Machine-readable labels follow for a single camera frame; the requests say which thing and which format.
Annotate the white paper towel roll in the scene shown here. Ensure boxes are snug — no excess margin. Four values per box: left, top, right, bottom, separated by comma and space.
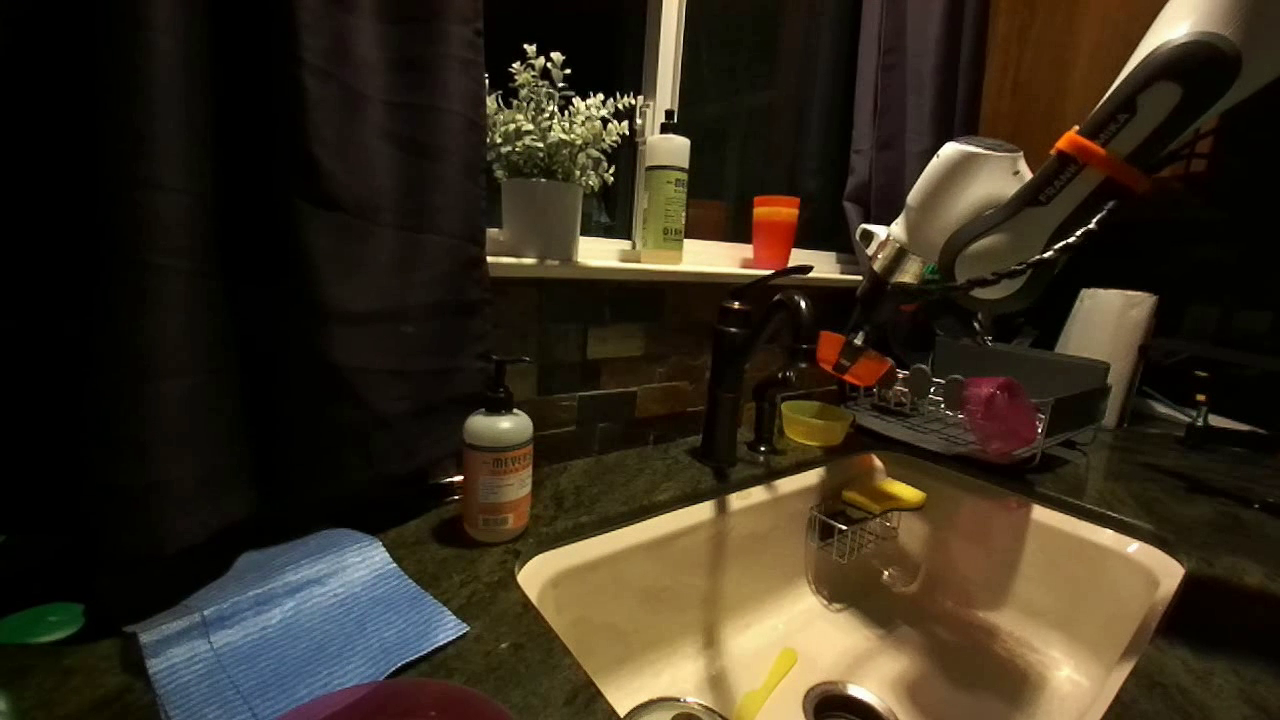
1050, 283, 1160, 432

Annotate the dark curtain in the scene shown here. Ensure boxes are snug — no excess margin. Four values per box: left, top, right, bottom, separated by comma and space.
0, 0, 491, 591

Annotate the metal sink drain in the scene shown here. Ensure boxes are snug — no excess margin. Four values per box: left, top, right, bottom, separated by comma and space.
801, 676, 897, 720

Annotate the wire sponge caddy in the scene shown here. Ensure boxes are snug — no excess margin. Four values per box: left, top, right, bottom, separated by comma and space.
802, 498, 933, 613

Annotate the green round lid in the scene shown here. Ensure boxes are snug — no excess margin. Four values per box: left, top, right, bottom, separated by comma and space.
0, 602, 89, 654

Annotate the metal wire dish rack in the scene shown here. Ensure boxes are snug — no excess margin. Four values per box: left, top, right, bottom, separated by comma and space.
851, 332, 1113, 474

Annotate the plant in white pot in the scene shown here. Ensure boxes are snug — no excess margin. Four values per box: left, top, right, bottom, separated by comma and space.
481, 41, 649, 263

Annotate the black kitchen faucet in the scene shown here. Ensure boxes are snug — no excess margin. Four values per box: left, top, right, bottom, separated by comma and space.
699, 262, 820, 490

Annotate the yellow plastic utensil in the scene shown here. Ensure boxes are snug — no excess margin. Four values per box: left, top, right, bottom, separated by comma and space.
727, 646, 801, 720

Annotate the orange cup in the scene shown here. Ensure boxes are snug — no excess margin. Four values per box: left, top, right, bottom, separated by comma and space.
742, 192, 802, 274

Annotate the round tan scrubber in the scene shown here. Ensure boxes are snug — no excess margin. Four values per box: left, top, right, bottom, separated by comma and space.
849, 452, 897, 493

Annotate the blue cloth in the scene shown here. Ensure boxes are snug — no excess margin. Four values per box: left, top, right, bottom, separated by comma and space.
126, 523, 472, 720

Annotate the pink plastic plate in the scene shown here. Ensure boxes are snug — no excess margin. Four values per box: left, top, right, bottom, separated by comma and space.
280, 674, 514, 720

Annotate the purple plastic bowl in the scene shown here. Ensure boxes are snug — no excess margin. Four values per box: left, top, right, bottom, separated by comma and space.
954, 374, 1049, 469

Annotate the green dish soap bottle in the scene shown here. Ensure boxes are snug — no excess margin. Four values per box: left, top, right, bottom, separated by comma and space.
633, 107, 697, 269

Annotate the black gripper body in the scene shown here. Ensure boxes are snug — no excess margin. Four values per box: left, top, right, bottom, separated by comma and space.
834, 269, 958, 359

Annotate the white kitchen sink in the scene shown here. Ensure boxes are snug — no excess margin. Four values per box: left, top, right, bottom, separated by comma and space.
513, 452, 1187, 720

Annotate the yellow sponge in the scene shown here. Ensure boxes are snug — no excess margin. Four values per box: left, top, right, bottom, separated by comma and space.
834, 474, 933, 523

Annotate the soap bottle with orange label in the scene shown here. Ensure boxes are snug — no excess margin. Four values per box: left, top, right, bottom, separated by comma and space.
458, 352, 541, 547

